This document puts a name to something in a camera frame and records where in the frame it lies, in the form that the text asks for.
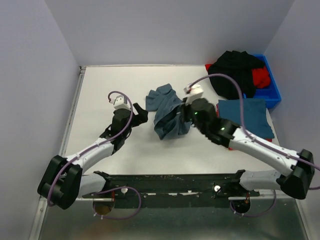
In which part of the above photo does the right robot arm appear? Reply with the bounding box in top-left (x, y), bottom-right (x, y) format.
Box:
top-left (181, 97), bottom-right (316, 200)

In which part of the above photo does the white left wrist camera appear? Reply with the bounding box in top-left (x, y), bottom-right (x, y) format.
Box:
top-left (108, 94), bottom-right (131, 111)

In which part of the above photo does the black t shirt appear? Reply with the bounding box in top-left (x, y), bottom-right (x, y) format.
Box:
top-left (207, 50), bottom-right (266, 100)

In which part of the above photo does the folded teal t shirt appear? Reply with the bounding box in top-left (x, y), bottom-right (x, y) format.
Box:
top-left (217, 98), bottom-right (275, 140)

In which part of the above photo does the blue plastic bin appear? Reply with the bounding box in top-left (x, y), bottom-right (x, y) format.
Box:
top-left (253, 54), bottom-right (282, 109)

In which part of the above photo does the folded red t shirt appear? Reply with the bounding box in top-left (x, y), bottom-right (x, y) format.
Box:
top-left (228, 136), bottom-right (272, 152)

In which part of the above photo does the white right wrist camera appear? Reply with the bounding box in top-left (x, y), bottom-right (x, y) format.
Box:
top-left (184, 83), bottom-right (204, 105)

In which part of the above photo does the grey-blue t shirt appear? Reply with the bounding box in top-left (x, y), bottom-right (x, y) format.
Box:
top-left (145, 83), bottom-right (191, 140)

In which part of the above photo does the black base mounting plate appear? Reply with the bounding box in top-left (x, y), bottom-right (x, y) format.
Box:
top-left (84, 170), bottom-right (260, 209)

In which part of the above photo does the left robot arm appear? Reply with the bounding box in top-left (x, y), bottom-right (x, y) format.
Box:
top-left (37, 103), bottom-right (148, 210)

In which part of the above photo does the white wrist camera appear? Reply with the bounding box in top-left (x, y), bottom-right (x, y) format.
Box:
top-left (108, 94), bottom-right (131, 111)
top-left (184, 83), bottom-right (204, 105)

